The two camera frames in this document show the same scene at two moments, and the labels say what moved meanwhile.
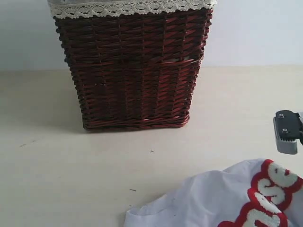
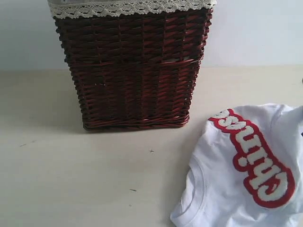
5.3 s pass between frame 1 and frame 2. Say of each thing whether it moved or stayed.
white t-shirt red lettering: moved
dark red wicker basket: stayed
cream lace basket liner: stayed
